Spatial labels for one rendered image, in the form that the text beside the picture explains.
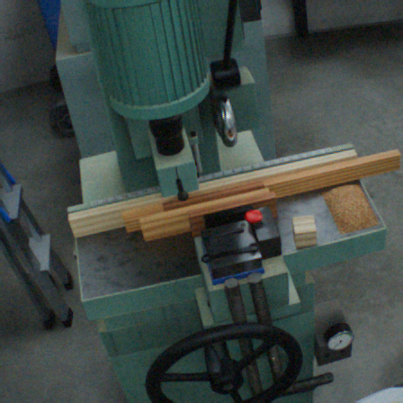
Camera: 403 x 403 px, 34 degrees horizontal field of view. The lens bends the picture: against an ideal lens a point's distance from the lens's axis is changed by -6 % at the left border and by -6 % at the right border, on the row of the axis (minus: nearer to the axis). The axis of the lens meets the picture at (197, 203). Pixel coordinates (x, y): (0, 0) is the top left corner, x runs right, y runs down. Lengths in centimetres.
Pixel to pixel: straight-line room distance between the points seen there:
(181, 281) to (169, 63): 41
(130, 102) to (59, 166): 203
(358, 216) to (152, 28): 55
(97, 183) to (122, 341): 46
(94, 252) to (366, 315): 121
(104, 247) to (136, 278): 11
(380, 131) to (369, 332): 111
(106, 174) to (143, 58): 67
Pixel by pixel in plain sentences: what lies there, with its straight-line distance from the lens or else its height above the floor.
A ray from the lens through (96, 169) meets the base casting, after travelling 174.
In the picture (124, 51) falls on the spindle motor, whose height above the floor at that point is 133.
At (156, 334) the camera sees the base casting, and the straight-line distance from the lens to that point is 139.
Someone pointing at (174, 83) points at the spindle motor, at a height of 126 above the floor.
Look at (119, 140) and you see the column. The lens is 149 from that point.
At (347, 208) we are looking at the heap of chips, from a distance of 135.
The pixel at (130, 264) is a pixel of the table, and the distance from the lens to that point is 133.
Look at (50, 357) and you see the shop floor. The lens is 241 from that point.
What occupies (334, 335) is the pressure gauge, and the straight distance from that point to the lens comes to 144.
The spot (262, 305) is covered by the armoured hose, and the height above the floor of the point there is 91.
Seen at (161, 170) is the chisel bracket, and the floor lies 107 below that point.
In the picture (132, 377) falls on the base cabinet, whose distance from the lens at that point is 150.
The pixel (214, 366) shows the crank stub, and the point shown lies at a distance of 111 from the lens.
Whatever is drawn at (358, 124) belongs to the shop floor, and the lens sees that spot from 313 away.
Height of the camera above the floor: 184
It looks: 42 degrees down
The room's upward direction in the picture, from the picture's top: 10 degrees counter-clockwise
